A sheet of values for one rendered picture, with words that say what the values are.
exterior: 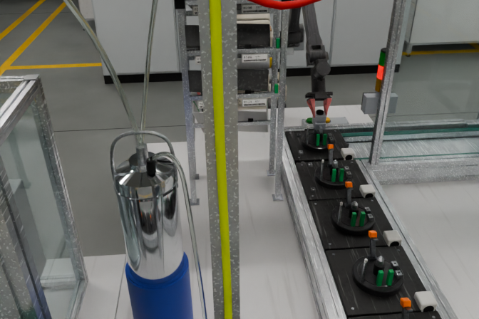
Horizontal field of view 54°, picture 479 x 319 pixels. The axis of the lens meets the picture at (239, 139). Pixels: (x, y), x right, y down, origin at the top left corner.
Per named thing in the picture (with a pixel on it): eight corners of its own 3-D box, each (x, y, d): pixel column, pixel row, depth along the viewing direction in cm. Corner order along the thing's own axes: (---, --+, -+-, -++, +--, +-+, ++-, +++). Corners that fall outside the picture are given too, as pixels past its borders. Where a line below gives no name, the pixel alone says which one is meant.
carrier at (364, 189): (295, 166, 185) (296, 139, 179) (354, 163, 187) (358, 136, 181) (308, 204, 165) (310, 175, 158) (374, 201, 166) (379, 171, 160)
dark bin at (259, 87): (237, 90, 192) (238, 72, 191) (269, 92, 190) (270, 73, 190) (230, 90, 164) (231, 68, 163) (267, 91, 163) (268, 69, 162)
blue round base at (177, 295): (140, 313, 136) (128, 243, 122) (194, 310, 137) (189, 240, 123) (135, 362, 122) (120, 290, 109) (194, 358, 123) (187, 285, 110)
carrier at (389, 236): (308, 205, 164) (310, 176, 158) (375, 201, 166) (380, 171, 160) (324, 254, 144) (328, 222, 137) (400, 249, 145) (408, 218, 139)
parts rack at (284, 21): (189, 174, 197) (174, -23, 157) (275, 170, 199) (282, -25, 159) (189, 206, 179) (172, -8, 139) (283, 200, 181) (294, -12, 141)
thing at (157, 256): (131, 246, 122) (110, 116, 102) (186, 242, 122) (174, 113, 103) (124, 288, 109) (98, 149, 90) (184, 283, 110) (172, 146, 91)
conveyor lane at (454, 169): (284, 152, 212) (284, 133, 207) (462, 143, 217) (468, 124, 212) (295, 189, 187) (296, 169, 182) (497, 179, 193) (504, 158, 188)
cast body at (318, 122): (311, 121, 196) (313, 107, 192) (321, 121, 196) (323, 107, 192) (316, 132, 189) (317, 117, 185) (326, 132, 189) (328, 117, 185)
